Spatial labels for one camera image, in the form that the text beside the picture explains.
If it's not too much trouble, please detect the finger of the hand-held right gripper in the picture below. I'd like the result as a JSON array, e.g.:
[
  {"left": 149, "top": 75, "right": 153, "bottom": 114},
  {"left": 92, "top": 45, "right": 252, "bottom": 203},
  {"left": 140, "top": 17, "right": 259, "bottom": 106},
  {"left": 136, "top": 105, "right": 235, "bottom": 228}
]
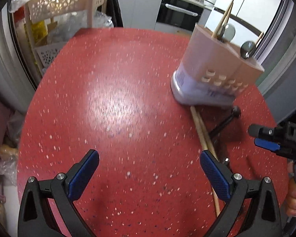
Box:
[
  {"left": 248, "top": 124, "right": 287, "bottom": 141},
  {"left": 254, "top": 138, "right": 282, "bottom": 151}
]

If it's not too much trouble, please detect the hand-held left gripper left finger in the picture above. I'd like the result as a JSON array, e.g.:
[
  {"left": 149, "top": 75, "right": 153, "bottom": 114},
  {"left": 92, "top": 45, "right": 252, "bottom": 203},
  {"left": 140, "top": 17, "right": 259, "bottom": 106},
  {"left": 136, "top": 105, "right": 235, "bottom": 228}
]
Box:
[{"left": 18, "top": 149, "right": 100, "bottom": 237}]

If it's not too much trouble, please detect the black handled metal spoon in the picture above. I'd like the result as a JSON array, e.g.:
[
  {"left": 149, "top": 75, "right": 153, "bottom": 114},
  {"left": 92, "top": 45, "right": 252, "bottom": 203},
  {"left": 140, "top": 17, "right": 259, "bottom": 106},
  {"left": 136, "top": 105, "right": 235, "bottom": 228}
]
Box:
[
  {"left": 218, "top": 23, "right": 236, "bottom": 42},
  {"left": 209, "top": 106, "right": 241, "bottom": 139},
  {"left": 240, "top": 41, "right": 256, "bottom": 60}
]

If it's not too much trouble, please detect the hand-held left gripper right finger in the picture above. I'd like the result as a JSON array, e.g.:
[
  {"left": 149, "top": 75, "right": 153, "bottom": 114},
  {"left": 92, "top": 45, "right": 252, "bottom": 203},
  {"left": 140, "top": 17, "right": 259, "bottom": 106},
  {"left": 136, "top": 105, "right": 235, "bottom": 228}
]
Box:
[{"left": 200, "top": 150, "right": 282, "bottom": 237}]

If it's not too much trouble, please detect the person's right hand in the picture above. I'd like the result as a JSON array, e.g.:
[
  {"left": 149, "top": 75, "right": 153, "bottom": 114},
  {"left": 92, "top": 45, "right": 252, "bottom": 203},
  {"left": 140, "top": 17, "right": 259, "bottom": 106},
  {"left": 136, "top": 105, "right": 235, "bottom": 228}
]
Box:
[{"left": 285, "top": 163, "right": 296, "bottom": 216}]

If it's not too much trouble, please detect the yellow oil bottle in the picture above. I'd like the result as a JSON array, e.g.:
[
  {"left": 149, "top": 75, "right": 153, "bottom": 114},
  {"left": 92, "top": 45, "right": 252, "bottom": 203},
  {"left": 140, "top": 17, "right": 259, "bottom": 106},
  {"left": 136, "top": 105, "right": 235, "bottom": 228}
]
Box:
[{"left": 30, "top": 20, "right": 51, "bottom": 46}]

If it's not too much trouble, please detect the black hanging jacket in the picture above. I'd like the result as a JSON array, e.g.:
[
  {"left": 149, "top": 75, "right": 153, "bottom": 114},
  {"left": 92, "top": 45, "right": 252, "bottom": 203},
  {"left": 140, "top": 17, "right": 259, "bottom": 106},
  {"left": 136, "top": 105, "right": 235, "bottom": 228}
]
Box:
[{"left": 106, "top": 0, "right": 124, "bottom": 28}]

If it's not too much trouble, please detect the grey kitchen base cabinet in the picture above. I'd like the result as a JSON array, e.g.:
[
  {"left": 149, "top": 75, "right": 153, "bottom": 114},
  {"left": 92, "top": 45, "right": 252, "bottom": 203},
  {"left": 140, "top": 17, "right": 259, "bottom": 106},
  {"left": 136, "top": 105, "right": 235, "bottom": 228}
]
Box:
[{"left": 113, "top": 0, "right": 164, "bottom": 31}]

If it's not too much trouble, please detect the black built-in oven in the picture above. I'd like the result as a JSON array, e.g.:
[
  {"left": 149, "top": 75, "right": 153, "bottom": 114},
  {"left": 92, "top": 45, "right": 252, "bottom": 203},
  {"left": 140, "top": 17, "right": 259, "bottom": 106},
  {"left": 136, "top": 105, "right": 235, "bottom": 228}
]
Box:
[{"left": 156, "top": 0, "right": 205, "bottom": 32}]

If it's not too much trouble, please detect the clear plastic bag with contents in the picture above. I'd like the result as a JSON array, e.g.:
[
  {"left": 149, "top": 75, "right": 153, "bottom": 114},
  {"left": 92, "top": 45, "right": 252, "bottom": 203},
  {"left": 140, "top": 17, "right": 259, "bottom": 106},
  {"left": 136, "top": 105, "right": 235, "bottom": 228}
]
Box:
[{"left": 0, "top": 114, "right": 22, "bottom": 185}]

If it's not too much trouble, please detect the beige plastic utensil holder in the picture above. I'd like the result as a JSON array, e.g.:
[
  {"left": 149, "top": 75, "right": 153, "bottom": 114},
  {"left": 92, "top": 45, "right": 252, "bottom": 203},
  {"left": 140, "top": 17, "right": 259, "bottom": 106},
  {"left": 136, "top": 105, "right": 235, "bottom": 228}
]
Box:
[{"left": 171, "top": 23, "right": 265, "bottom": 107}]

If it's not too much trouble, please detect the beige plastic storage cart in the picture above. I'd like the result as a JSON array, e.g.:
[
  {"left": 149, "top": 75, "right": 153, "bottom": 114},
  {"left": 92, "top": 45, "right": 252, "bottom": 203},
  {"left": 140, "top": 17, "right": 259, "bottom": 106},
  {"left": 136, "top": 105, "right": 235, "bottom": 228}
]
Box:
[{"left": 23, "top": 0, "right": 112, "bottom": 70}]

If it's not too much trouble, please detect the clear plastic bag bundle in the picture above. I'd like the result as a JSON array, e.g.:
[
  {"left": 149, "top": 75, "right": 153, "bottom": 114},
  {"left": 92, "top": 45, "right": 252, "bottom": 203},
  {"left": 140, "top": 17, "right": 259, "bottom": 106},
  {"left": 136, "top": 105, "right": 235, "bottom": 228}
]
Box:
[{"left": 48, "top": 10, "right": 114, "bottom": 42}]

